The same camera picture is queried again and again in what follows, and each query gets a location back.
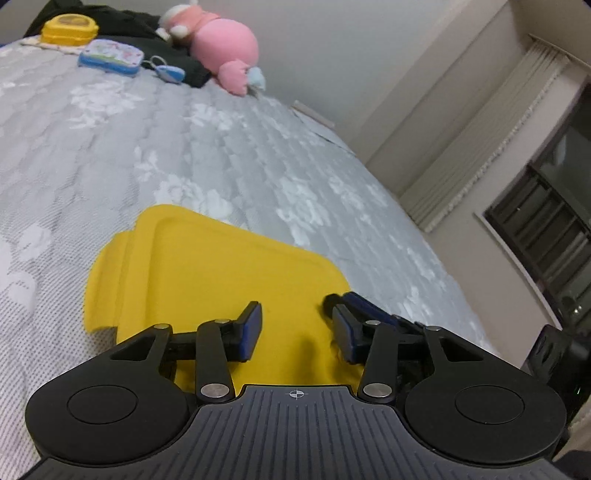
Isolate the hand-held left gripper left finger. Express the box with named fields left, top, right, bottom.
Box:
left=110, top=301, right=265, bottom=403

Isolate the pink plush toy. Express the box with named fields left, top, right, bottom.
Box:
left=156, top=4, right=267, bottom=97

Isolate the small yellow lidded box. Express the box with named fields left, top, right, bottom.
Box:
left=41, top=14, right=99, bottom=48

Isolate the yellow plastic container lid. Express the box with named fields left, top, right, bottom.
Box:
left=83, top=204, right=366, bottom=398

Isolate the black cloth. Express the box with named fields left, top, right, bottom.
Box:
left=24, top=0, right=219, bottom=89

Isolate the white quilted mattress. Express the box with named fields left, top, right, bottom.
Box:
left=0, top=37, right=503, bottom=480

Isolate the dark window with grille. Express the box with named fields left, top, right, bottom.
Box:
left=482, top=124, right=591, bottom=329

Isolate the blue printed pencil case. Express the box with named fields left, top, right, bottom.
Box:
left=78, top=39, right=145, bottom=76

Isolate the cream cloth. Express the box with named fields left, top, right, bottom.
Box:
left=20, top=37, right=83, bottom=57

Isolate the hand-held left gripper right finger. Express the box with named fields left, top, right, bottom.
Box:
left=331, top=305, right=486, bottom=403

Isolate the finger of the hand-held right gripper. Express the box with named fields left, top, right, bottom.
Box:
left=322, top=291, right=424, bottom=343

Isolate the cream window curtain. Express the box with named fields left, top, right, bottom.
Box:
left=401, top=39, right=572, bottom=234

